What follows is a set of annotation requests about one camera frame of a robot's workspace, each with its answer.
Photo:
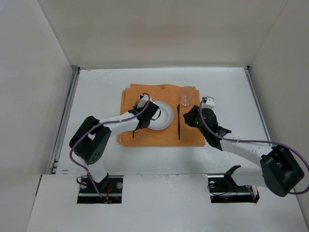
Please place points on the orange cloth placemat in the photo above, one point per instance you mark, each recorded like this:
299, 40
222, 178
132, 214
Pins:
167, 137

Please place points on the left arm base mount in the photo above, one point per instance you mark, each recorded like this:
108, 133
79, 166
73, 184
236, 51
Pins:
111, 194

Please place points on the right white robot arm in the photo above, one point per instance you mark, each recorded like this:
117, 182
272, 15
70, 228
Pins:
277, 169

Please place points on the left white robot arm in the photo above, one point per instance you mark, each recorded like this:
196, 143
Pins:
89, 142

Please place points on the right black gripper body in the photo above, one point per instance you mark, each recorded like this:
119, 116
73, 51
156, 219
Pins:
191, 117

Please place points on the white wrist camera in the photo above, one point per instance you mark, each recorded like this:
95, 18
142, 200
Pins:
208, 102
144, 98

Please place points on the black plastic knife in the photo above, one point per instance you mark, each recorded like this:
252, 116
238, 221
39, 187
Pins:
179, 125

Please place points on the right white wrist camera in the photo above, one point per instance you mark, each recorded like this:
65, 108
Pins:
208, 102

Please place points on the left aluminium rail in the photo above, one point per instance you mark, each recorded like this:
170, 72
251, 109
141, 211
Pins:
56, 150

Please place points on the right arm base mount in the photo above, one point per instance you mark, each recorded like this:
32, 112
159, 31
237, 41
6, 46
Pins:
223, 189

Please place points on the black plastic fork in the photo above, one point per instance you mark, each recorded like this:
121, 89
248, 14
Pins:
136, 109

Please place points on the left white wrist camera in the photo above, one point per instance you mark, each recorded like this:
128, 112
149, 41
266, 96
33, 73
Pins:
144, 98

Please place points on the white round plate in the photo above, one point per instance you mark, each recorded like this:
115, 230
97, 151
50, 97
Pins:
163, 117

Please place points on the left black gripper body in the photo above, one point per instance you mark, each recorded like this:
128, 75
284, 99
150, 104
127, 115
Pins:
141, 120

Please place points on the right aluminium rail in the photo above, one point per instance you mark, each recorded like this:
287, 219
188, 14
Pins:
247, 72

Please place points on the aluminium rail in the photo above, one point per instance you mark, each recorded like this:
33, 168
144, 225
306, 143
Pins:
56, 150
247, 72

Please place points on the clear plastic cup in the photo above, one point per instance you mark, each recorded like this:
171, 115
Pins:
187, 95

